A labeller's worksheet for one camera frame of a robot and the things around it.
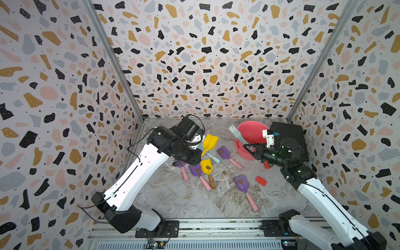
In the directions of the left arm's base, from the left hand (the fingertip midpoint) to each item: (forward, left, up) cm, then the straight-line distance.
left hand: (200, 160), depth 67 cm
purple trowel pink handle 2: (+8, +4, -27) cm, 28 cm away
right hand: (+5, -20, +2) cm, 20 cm away
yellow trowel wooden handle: (+11, -3, -28) cm, 30 cm away
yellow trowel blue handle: (+10, -4, -2) cm, 11 cm away
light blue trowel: (+9, 0, -4) cm, 10 cm away
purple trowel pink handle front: (+1, -23, -28) cm, 36 cm away
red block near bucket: (+11, -40, -28) cm, 50 cm away
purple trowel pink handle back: (+22, -14, -28) cm, 38 cm away
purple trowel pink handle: (+7, +11, -27) cm, 30 cm away
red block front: (+2, -34, -28) cm, 44 cm away
